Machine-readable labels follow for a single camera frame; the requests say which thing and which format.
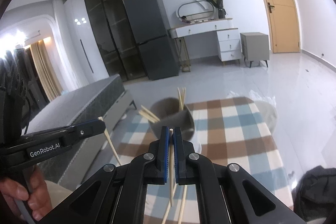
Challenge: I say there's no beige curtain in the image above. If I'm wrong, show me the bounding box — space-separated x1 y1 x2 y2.
29 40 64 102

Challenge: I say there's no white wardrobe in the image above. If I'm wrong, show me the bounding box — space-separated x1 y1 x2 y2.
63 0 111 92

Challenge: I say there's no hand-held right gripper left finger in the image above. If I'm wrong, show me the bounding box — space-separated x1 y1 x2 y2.
69 126 168 224

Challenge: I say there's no white dressing table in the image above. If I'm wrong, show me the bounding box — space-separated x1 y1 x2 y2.
167 17 242 67

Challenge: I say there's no plaid tablecloth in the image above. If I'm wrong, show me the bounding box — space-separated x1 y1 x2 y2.
113 97 294 224

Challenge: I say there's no potted plant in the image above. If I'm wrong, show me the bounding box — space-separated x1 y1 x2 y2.
206 0 229 19

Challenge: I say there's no pile of wooden chopsticks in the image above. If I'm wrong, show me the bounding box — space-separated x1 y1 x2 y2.
161 183 188 224

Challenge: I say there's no wooden door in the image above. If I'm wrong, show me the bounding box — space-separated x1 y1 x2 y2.
247 0 301 54

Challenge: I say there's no gold frame stool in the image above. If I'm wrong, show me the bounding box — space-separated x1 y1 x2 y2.
179 37 193 73

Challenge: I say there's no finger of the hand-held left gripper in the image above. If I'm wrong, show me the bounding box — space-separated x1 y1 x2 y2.
62 119 106 148

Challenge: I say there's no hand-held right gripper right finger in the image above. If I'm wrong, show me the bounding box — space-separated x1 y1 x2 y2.
174 127 309 224

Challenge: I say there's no dark glass cabinet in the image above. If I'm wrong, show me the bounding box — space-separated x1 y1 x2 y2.
81 0 147 83

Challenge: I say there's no person's left hand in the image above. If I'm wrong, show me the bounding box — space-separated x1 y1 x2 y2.
0 165 53 219

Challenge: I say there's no dark grey refrigerator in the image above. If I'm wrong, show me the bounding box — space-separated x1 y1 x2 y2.
123 0 181 81

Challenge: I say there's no dark cloth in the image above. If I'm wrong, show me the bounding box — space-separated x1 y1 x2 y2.
295 165 336 223

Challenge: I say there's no grey bed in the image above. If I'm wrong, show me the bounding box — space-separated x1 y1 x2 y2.
26 74 137 188

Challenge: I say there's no grey utensil holder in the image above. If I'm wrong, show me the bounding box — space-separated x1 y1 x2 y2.
148 97 202 153

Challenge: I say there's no grey nightstand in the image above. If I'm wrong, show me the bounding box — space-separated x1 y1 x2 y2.
239 32 270 68

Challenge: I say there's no oval mirror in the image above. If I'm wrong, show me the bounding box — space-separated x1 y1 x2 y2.
175 0 216 23

